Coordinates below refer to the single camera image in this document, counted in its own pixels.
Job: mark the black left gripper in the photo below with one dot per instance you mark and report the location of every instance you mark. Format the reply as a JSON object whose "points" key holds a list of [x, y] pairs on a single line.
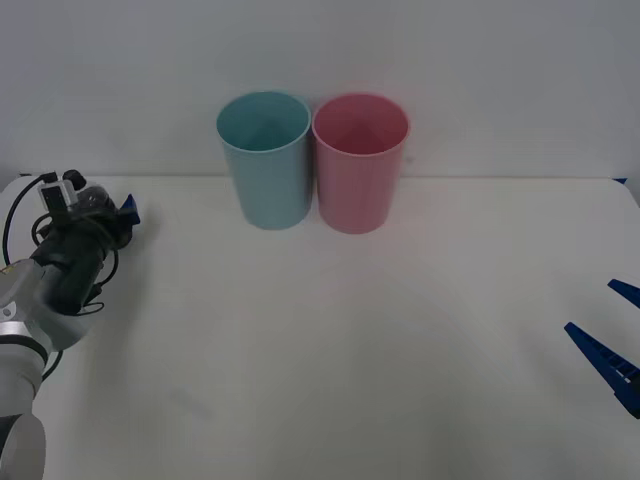
{"points": [[85, 232]]}

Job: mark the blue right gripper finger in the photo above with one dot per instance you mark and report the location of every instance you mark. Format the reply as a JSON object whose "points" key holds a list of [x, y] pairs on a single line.
{"points": [[627, 291], [600, 355]]}

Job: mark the silver and black left arm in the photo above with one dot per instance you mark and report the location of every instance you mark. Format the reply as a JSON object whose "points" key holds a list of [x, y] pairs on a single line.
{"points": [[30, 310]]}

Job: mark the pale blue waste bin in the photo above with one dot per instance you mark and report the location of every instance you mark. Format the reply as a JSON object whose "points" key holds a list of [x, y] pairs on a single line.
{"points": [[272, 190]]}

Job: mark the pink waste bin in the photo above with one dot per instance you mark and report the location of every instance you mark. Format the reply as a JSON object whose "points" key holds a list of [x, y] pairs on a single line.
{"points": [[355, 195]]}

